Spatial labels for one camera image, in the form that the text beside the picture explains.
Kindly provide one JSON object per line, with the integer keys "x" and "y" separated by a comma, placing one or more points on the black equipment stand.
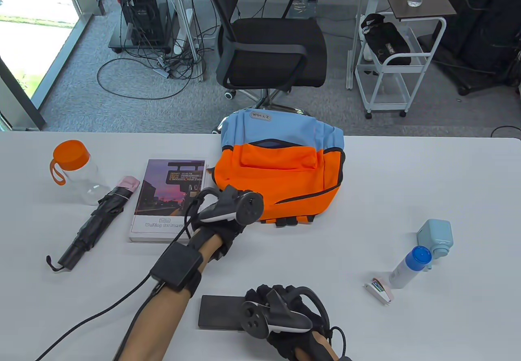
{"x": 484, "y": 23}

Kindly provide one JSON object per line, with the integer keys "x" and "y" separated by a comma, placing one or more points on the book with sunset cover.
{"x": 163, "y": 198}

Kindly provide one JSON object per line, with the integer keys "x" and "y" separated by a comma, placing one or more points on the black computer tower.
{"x": 140, "y": 7}

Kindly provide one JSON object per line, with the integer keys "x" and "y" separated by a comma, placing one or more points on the clear plastic bag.
{"x": 304, "y": 8}

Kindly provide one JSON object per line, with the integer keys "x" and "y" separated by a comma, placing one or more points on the small white packet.
{"x": 378, "y": 290}

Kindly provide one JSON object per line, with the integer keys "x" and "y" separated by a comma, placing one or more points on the person's right forearm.
{"x": 306, "y": 355}

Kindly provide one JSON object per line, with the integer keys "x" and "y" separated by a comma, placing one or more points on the person's left forearm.
{"x": 158, "y": 328}

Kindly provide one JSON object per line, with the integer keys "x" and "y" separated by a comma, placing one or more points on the left hand controller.
{"x": 244, "y": 208}

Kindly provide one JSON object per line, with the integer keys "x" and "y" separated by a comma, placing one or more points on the right hand controller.
{"x": 281, "y": 322}

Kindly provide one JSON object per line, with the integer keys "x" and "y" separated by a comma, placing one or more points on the person's left hand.
{"x": 228, "y": 235}

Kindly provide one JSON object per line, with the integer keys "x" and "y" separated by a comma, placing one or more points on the hand controller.
{"x": 281, "y": 322}
{"x": 244, "y": 208}

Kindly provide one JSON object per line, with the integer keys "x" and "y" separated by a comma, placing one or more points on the aluminium frame post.
{"x": 191, "y": 31}

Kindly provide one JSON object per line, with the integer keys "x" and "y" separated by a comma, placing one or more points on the light blue handheld fan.
{"x": 435, "y": 237}

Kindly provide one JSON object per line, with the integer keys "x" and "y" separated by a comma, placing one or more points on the black pencil case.
{"x": 220, "y": 312}

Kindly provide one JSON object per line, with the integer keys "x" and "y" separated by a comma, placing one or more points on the person's right hand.
{"x": 281, "y": 342}

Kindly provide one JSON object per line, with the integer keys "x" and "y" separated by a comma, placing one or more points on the white tube with blue cap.
{"x": 407, "y": 269}

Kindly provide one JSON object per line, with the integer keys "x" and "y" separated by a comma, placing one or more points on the clear bottle with orange lid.
{"x": 79, "y": 173}

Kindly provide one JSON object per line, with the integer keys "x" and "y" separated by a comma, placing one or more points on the orange and blue school bag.
{"x": 281, "y": 182}

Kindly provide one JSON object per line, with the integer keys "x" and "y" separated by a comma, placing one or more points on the black bag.
{"x": 386, "y": 41}

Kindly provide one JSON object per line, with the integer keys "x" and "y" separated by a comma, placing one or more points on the black office chair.
{"x": 272, "y": 47}

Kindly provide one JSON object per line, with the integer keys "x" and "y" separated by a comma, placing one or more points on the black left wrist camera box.
{"x": 176, "y": 266}

